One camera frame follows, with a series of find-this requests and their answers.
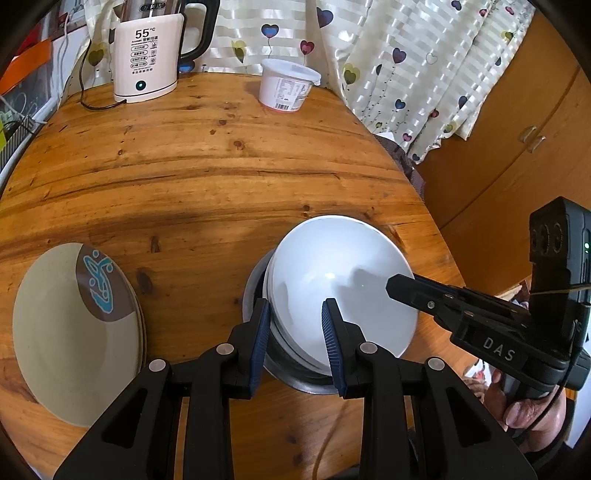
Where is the clear container with orange lid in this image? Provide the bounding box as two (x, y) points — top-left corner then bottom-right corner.
(0, 37), (52, 112)

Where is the person's right hand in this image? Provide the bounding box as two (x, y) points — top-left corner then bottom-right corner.
(482, 367), (571, 450)

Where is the heart print curtain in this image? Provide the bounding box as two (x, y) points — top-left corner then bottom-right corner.
(85, 0), (539, 164)

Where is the stainless steel bowl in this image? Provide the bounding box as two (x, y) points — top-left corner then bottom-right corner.
(242, 251), (345, 395)

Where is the white plastic tub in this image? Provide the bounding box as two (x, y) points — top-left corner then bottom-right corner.
(257, 58), (321, 113)

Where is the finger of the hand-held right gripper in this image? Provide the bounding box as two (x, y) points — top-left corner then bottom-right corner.
(385, 273), (532, 333)

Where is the white electric kettle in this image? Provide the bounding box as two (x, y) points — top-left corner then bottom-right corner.
(113, 0), (221, 103)

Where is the black white striped box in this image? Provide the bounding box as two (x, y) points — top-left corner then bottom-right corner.
(0, 117), (40, 171)

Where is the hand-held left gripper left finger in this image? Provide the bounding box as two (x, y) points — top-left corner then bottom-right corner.
(53, 298), (272, 480)

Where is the dark cloth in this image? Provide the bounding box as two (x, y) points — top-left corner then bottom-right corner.
(379, 134), (426, 200)

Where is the black kettle cord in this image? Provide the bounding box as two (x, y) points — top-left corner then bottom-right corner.
(79, 44), (125, 112)

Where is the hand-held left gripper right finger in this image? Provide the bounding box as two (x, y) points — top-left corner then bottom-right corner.
(322, 298), (539, 480)

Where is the wooden cabinet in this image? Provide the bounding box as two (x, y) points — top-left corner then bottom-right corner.
(416, 9), (591, 296)

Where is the white cable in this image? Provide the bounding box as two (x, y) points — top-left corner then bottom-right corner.
(58, 11), (77, 100)

